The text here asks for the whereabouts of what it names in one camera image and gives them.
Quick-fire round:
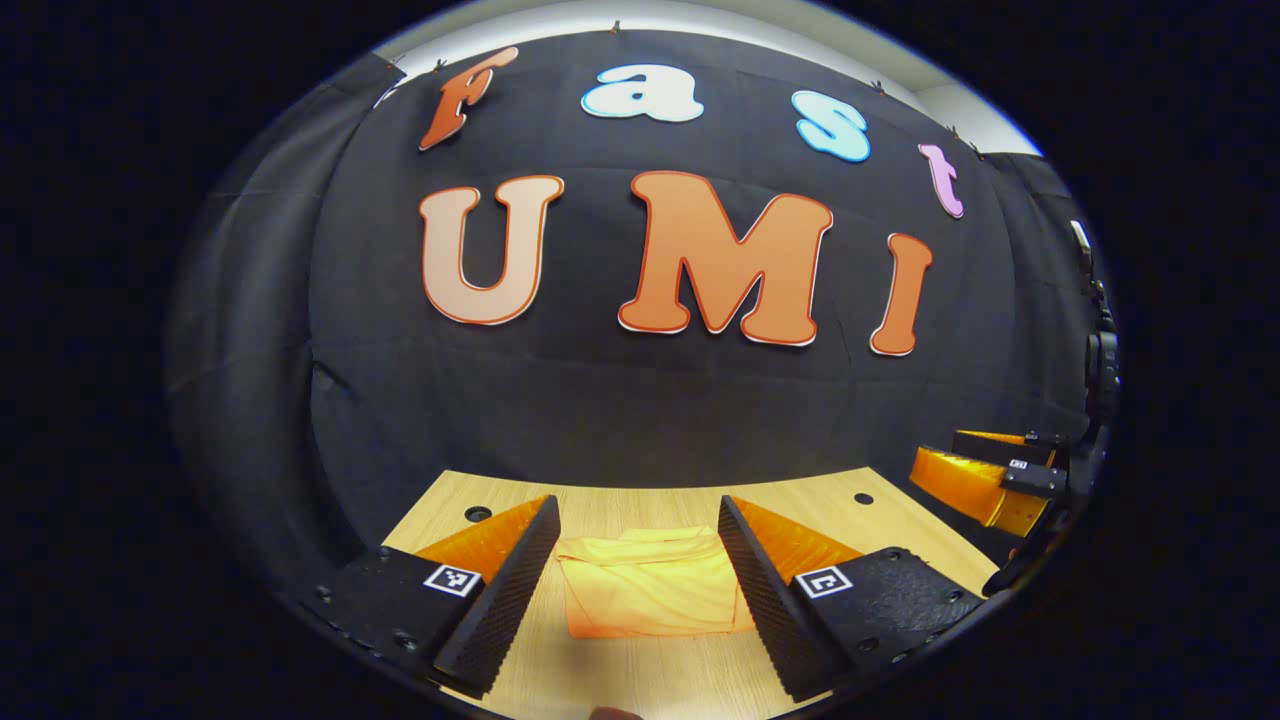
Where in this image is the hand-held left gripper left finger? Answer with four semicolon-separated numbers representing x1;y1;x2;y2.
300;494;561;701

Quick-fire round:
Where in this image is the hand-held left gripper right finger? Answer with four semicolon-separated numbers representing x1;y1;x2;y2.
718;494;986;703

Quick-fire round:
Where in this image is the orange T-shirt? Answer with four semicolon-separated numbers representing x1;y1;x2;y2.
555;527;758;641

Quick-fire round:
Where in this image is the black backdrop cloth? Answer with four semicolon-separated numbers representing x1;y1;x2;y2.
165;30;1113;601

